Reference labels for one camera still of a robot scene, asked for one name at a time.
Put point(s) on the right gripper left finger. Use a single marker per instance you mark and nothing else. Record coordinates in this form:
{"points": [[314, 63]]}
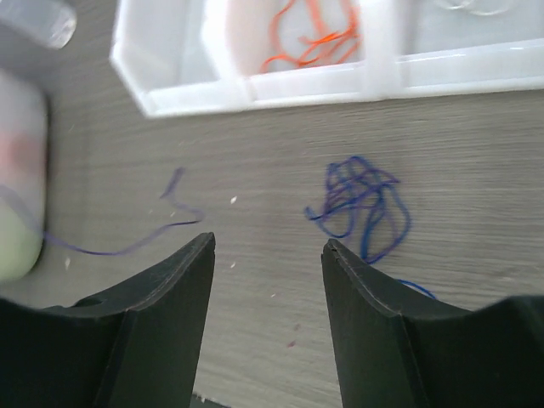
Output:
{"points": [[135, 344]]}

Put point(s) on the white fruit basket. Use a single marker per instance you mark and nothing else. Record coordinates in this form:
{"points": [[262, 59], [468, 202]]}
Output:
{"points": [[24, 143]]}

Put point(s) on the clear plastic water bottle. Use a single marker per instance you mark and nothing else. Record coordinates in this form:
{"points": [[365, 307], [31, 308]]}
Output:
{"points": [[50, 24]]}

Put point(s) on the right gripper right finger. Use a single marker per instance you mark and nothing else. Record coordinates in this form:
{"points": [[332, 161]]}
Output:
{"points": [[395, 347]]}

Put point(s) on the white six-compartment organizer tray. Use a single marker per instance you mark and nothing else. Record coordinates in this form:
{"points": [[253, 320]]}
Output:
{"points": [[181, 58]]}

